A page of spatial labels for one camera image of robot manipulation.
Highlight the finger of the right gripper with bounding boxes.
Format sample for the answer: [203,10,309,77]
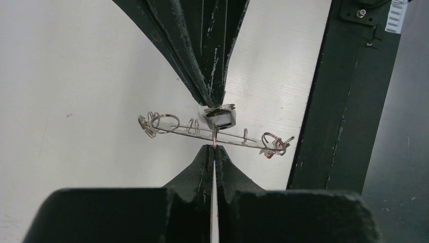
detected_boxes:
[114,1,215,107]
[178,1,249,107]

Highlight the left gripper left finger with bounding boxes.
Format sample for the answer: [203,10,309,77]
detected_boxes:
[24,145,214,242]

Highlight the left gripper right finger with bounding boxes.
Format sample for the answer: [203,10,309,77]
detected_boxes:
[214,146,380,242]

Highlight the red tagged key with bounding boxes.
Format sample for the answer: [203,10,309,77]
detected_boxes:
[259,140,286,159]

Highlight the black tagged key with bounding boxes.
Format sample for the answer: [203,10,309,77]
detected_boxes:
[198,104,236,130]

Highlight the metal key ring disc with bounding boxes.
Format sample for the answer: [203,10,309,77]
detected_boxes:
[138,112,295,153]

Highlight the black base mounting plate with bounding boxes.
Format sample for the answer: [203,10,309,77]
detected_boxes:
[287,1,401,193]

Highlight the right white cable duct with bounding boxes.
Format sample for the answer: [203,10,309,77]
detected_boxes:
[385,0,409,34]

